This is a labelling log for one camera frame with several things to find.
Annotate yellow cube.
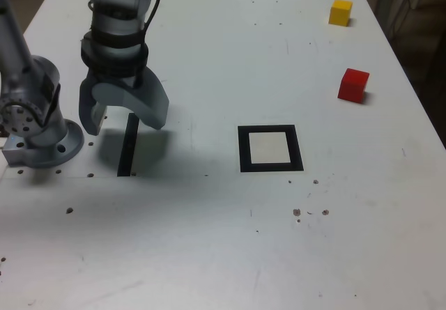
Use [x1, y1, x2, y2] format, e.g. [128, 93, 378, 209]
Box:
[328, 0, 353, 27]

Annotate red cube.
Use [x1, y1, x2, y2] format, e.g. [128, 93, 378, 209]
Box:
[337, 68, 370, 104]

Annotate black tape strip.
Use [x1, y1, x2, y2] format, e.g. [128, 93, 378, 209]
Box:
[116, 112, 140, 178]

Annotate black tape square outline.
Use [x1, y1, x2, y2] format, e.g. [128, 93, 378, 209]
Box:
[237, 124, 305, 173]

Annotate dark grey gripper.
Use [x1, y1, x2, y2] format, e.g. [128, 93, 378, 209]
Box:
[78, 69, 171, 137]

